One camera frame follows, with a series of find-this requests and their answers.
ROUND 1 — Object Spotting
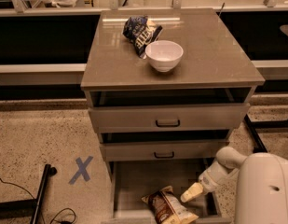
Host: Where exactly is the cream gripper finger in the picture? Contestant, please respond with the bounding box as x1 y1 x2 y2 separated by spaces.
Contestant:
181 182 203 203

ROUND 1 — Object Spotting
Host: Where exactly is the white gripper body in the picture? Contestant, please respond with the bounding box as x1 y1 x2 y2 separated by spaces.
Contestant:
199 161 230 193

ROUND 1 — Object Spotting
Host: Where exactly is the brown chip bag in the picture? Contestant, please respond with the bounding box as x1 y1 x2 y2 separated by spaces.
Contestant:
142 186 199 224

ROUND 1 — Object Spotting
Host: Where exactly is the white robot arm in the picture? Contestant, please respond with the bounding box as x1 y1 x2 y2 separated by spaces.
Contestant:
181 147 288 224

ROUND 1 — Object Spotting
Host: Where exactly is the middle grey drawer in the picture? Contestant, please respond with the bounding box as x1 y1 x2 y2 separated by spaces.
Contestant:
100 140 228 161

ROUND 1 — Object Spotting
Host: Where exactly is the bottom grey open drawer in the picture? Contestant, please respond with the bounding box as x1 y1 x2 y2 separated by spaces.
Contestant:
101 158 232 224

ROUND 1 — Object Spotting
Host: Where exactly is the grey drawer cabinet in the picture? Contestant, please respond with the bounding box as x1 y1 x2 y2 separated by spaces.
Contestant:
80 8 266 224

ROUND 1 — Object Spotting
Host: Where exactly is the top grey drawer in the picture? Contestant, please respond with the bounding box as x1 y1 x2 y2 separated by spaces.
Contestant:
89 104 250 133

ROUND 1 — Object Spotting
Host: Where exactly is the blue chip bag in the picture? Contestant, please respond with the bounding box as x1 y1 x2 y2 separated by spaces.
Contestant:
123 16 163 59

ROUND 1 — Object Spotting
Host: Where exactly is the black stand leg right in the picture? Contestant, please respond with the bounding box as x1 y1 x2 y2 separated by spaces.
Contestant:
243 113 288 154

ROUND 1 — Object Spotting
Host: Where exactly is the black stand leg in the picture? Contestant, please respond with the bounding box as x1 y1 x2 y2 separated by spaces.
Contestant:
243 113 288 154
0 164 57 224

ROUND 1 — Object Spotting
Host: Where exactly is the blue tape cross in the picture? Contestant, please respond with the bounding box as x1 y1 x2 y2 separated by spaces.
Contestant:
69 156 93 185

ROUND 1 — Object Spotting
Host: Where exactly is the white bowl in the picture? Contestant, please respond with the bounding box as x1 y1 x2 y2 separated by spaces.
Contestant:
145 40 184 73

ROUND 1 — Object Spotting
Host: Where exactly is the black stand leg left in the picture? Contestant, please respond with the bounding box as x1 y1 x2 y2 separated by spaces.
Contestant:
0 164 57 224

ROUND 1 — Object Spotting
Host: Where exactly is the black middle drawer handle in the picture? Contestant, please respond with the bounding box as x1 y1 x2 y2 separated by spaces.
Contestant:
154 151 174 159

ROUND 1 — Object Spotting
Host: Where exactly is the black drawer handle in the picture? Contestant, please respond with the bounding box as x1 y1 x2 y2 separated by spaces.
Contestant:
155 119 180 128
154 151 174 159

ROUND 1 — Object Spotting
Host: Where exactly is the black top drawer handle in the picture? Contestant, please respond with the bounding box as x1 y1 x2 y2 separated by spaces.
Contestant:
155 119 180 128

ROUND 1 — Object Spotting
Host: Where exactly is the black floor cable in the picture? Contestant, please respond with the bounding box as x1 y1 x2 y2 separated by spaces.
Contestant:
0 170 77 224

